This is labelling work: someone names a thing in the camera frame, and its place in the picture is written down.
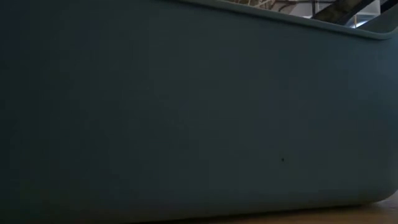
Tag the wooden lattice structure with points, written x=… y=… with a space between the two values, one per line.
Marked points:
x=264 y=3

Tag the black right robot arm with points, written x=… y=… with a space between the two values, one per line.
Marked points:
x=342 y=11

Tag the dark blue plastic bin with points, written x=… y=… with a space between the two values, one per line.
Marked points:
x=186 y=109

